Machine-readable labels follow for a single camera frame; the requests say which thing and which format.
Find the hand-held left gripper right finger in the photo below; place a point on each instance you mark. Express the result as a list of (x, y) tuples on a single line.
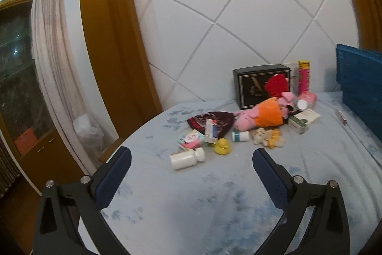
[(270, 180)]

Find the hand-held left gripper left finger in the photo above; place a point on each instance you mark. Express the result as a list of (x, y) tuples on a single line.
[(113, 177)]

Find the pig plush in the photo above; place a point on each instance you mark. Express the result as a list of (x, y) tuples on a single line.
[(274, 86), (267, 113)]

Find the blue plastic crate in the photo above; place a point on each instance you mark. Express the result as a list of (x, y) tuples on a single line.
[(358, 78)]

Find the small yellow plush toy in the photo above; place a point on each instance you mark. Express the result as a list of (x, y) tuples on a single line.
[(275, 140)]

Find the small beige bear plush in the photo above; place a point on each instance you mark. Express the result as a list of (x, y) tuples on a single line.
[(259, 137)]

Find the white plastic bag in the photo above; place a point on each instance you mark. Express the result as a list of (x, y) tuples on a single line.
[(88, 135)]

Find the small white green-label bottle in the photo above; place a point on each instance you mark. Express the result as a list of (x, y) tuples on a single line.
[(241, 136)]

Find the yellow rubber duck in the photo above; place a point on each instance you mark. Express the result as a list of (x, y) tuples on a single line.
[(222, 147)]

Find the large white plastic bottle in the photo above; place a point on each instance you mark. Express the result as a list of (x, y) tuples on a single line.
[(183, 160)]

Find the white and green carton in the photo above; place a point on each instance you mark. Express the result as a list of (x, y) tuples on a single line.
[(309, 117)]

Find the dark red knit beanie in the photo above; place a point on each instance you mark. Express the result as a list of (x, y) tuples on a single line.
[(222, 120)]

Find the white toothpaste box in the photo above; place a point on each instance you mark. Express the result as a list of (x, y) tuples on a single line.
[(211, 131)]

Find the white round jar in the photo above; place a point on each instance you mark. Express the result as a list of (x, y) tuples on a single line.
[(302, 105)]

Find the pink and white packet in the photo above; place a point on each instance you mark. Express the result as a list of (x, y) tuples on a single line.
[(191, 140)]

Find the black box with gold trim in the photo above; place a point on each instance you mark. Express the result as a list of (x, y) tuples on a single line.
[(249, 84)]

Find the yellow and pink tube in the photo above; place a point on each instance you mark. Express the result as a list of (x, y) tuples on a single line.
[(304, 75)]

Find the white curtain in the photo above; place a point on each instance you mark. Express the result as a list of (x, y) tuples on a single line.
[(50, 49)]

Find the white padded headboard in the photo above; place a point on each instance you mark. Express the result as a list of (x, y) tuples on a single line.
[(209, 4)]

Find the wooden headboard frame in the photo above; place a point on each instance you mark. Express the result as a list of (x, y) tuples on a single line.
[(98, 34)]

